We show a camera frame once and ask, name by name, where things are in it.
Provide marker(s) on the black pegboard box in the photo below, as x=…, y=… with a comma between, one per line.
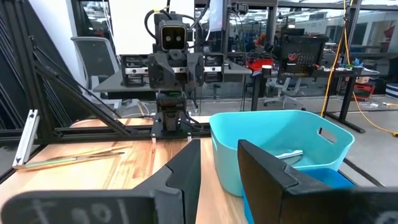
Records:
x=303, y=54

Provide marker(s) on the grey office chair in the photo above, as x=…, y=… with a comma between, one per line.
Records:
x=96, y=59

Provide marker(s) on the silver aluminium extrusion bar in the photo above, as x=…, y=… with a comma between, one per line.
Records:
x=26, y=140

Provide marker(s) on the white office chair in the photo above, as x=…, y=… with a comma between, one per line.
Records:
x=284, y=90

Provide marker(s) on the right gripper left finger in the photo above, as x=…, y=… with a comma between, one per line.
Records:
x=174, y=193

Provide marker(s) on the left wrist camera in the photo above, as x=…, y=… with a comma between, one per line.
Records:
x=173, y=37

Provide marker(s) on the utensils on wooden table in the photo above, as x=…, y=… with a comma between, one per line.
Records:
x=46, y=163

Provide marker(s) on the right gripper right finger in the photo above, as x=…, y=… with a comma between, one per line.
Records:
x=273, y=193

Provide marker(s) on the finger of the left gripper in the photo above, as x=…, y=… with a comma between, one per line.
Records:
x=161, y=74
x=196, y=70

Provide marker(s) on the red equipment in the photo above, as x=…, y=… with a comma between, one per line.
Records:
x=259, y=64

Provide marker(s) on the green plastic bin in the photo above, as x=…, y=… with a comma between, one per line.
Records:
x=248, y=130

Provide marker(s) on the grey desk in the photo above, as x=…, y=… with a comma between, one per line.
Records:
x=109, y=87

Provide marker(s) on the black desk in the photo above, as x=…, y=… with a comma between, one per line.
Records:
x=348, y=99

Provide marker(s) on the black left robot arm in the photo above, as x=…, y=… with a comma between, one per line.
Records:
x=171, y=109

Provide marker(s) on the blue plastic tray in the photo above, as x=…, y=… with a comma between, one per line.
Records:
x=326, y=177

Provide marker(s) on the black aluminium table frame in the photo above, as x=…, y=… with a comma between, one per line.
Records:
x=93, y=133

